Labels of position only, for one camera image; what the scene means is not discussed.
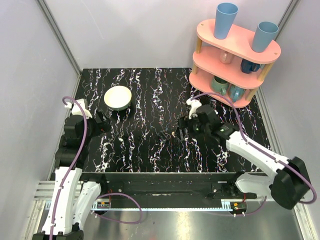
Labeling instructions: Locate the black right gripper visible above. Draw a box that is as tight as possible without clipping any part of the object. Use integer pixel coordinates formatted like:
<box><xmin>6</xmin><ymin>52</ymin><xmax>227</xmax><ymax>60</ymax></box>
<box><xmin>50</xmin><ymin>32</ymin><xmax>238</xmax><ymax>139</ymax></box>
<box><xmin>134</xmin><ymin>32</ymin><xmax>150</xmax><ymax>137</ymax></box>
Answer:
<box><xmin>173</xmin><ymin>113</ymin><xmax>210</xmax><ymax>141</ymax></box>

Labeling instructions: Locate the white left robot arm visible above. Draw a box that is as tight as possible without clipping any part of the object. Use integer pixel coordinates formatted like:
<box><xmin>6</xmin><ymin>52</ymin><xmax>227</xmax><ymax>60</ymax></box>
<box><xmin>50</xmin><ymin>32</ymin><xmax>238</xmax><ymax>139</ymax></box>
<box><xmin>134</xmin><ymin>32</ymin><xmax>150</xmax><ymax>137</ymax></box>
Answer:
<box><xmin>32</xmin><ymin>111</ymin><xmax>111</xmax><ymax>240</ymax></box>

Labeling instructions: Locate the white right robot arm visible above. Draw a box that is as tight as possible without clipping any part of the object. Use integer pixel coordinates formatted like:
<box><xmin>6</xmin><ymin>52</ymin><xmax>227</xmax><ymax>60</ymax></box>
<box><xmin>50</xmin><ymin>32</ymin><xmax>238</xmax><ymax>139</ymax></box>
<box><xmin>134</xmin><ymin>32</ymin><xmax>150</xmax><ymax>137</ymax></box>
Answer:
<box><xmin>178</xmin><ymin>100</ymin><xmax>312</xmax><ymax>210</ymax></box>

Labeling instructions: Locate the cream and green bowl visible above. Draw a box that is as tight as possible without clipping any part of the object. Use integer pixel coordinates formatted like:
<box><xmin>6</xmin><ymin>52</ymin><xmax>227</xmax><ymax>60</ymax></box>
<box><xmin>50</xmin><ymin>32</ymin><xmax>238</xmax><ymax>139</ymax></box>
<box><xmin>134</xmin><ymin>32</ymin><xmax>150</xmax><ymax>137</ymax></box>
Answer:
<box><xmin>103</xmin><ymin>85</ymin><xmax>132</xmax><ymax>111</ymax></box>

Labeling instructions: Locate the green ceramic mug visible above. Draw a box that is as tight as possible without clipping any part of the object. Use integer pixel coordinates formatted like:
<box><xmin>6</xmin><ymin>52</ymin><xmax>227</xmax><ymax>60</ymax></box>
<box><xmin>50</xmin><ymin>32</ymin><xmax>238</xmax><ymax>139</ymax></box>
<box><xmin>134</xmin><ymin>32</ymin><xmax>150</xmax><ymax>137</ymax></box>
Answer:
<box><xmin>210</xmin><ymin>76</ymin><xmax>230</xmax><ymax>96</ymax></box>

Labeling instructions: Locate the light blue mug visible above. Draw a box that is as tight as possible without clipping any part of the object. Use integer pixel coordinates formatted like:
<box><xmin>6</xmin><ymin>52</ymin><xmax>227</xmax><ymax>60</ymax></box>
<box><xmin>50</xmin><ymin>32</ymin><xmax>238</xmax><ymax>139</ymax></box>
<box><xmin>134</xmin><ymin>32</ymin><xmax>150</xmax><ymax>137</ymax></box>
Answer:
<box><xmin>228</xmin><ymin>85</ymin><xmax>246</xmax><ymax>103</ymax></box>

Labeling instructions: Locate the pink three-tier shelf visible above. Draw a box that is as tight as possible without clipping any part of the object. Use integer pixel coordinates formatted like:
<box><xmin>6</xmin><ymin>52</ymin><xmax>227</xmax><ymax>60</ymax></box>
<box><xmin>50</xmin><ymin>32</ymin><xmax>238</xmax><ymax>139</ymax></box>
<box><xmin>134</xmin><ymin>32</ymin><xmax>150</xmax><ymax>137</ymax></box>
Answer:
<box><xmin>189</xmin><ymin>19</ymin><xmax>281</xmax><ymax>108</ymax></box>

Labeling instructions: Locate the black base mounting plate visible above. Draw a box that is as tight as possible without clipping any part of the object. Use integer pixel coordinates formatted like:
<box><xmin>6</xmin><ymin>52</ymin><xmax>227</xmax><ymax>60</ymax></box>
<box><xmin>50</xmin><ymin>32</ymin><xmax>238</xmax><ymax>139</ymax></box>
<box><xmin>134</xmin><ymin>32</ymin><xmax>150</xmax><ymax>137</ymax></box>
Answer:
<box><xmin>80</xmin><ymin>172</ymin><xmax>257</xmax><ymax>199</ymax></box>

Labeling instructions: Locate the pink mug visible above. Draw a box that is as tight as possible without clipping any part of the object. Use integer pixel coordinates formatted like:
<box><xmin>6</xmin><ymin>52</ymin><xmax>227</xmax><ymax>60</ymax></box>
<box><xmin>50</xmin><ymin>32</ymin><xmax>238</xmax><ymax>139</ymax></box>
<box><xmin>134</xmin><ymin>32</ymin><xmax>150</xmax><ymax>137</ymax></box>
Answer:
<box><xmin>219</xmin><ymin>50</ymin><xmax>235</xmax><ymax>64</ymax></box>

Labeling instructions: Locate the dark blue mug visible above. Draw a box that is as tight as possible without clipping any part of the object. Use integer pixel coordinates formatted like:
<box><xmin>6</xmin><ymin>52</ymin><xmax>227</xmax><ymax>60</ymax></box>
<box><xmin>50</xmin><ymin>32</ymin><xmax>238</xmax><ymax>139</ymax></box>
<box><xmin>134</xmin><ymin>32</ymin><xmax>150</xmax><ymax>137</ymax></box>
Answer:
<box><xmin>240</xmin><ymin>59</ymin><xmax>261</xmax><ymax>74</ymax></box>

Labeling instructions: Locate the right blue plastic cup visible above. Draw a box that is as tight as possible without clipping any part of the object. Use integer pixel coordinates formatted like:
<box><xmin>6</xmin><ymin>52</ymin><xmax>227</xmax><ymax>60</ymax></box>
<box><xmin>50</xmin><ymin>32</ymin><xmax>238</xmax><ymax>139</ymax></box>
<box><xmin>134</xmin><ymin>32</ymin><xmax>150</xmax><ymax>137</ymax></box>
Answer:
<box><xmin>251</xmin><ymin>21</ymin><xmax>279</xmax><ymax>53</ymax></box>

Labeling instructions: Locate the blue plastic cup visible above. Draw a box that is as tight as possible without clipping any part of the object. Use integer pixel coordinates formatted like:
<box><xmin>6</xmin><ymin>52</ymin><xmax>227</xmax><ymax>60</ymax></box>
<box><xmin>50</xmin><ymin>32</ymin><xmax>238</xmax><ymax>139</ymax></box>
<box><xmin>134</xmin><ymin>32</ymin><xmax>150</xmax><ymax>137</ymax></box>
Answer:
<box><xmin>213</xmin><ymin>2</ymin><xmax>238</xmax><ymax>40</ymax></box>
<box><xmin>251</xmin><ymin>21</ymin><xmax>279</xmax><ymax>53</ymax></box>

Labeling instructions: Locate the left blue plastic cup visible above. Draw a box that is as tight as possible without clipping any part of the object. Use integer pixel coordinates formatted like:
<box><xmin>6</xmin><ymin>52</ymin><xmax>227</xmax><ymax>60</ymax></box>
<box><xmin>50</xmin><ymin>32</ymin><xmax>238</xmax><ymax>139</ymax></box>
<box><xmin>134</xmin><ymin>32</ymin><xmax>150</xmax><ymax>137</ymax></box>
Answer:
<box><xmin>213</xmin><ymin>2</ymin><xmax>238</xmax><ymax>40</ymax></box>

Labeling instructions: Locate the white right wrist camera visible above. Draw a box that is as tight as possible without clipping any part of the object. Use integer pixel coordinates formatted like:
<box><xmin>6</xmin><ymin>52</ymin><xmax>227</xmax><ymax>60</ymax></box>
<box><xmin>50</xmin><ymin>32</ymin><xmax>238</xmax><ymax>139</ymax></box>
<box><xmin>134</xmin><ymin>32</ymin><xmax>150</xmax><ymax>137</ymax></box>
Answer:
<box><xmin>186</xmin><ymin>98</ymin><xmax>202</xmax><ymax>120</ymax></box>

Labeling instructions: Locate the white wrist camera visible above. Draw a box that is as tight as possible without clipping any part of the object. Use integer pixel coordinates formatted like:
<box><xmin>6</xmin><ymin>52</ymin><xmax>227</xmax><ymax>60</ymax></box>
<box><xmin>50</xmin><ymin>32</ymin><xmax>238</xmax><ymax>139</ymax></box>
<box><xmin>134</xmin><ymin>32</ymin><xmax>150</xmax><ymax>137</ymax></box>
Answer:
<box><xmin>64</xmin><ymin>98</ymin><xmax>93</xmax><ymax>120</ymax></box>
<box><xmin>186</xmin><ymin>98</ymin><xmax>202</xmax><ymax>120</ymax></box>

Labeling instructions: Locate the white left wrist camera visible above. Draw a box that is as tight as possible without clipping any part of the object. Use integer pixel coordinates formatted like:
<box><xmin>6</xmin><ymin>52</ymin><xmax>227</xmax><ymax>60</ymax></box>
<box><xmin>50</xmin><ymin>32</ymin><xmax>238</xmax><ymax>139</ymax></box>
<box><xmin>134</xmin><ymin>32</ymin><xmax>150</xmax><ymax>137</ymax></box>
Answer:
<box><xmin>64</xmin><ymin>98</ymin><xmax>93</xmax><ymax>120</ymax></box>

